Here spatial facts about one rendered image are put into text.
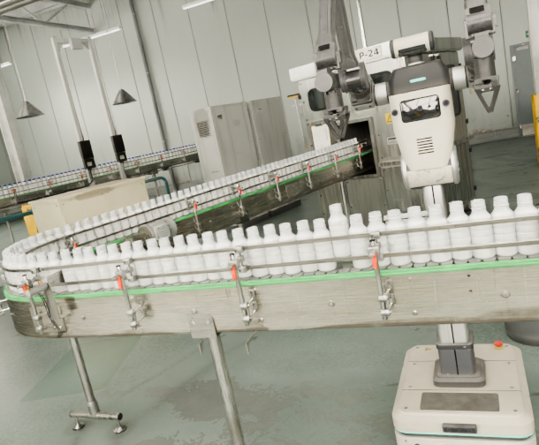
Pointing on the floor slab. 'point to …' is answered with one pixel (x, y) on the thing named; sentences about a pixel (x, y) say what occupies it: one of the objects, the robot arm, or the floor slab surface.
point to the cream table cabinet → (87, 203)
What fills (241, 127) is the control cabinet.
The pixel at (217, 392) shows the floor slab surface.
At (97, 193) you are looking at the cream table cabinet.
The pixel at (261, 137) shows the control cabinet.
